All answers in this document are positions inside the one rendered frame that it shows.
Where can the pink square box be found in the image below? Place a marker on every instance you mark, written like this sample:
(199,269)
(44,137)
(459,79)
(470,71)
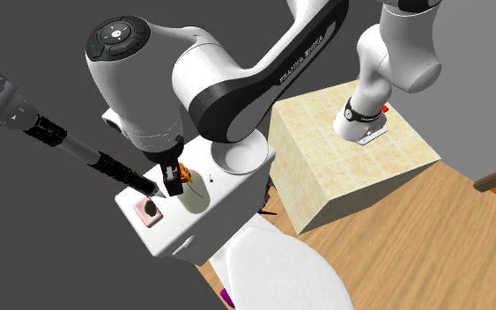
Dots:
(148,212)

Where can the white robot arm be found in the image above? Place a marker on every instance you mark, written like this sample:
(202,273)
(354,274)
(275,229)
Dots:
(213,77)

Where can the purple object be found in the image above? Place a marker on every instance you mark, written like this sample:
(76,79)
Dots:
(227,297)

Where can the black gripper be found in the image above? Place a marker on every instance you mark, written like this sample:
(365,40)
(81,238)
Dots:
(161,155)

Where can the white toilet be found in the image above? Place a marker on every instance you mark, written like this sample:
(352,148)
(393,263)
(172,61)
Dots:
(226,197)

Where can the black thin spiky object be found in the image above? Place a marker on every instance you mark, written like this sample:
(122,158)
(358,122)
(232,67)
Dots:
(268,198)

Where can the small orange object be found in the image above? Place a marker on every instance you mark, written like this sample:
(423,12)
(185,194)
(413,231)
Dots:
(185,172)

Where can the beige tiled robot stand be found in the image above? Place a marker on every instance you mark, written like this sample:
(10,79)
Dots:
(342,171)

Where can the grey and black long rod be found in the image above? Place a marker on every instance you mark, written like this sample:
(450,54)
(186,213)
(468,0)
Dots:
(75,148)

